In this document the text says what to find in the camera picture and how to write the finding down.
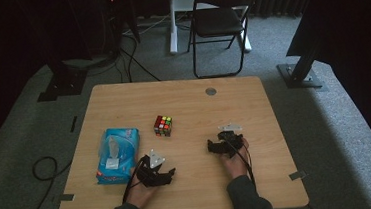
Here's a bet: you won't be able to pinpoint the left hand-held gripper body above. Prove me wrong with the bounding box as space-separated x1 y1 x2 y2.
133 147 178 190

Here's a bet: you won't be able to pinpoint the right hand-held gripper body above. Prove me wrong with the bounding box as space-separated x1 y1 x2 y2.
213 122 246 160

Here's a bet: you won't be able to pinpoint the blue tissue pack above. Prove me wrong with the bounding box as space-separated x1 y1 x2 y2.
91 125 144 187

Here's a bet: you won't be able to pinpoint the white tissue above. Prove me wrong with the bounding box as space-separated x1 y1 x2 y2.
106 135 122 159

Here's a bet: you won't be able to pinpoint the multicoloured puzzle cube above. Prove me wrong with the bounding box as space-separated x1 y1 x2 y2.
152 114 175 139

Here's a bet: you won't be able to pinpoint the person's left hand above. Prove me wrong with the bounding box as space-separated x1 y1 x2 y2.
123 166 164 209

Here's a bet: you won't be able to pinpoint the person's right hand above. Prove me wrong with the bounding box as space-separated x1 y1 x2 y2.
218 137 252 181

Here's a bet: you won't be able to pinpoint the grey tape strip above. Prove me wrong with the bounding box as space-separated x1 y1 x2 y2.
287 169 309 182
58 192 76 203

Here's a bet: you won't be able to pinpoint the black tape strip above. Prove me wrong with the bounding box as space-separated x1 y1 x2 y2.
68 115 79 134

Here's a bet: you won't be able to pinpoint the black stand with bolted base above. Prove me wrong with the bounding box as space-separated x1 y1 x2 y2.
271 0 330 95

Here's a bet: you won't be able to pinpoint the black folding chair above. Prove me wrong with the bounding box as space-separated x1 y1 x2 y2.
183 0 265 81

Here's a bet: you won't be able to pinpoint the black stand with flat base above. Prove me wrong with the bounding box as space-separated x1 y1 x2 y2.
29 0 91 103

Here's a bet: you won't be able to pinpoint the right hand-held gripper cable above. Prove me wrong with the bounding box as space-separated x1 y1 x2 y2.
224 134 258 193

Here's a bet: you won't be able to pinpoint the black looped floor cable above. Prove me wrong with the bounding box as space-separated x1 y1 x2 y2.
16 154 77 209

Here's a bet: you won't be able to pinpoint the black cables on floor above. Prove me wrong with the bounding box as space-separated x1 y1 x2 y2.
83 16 162 88

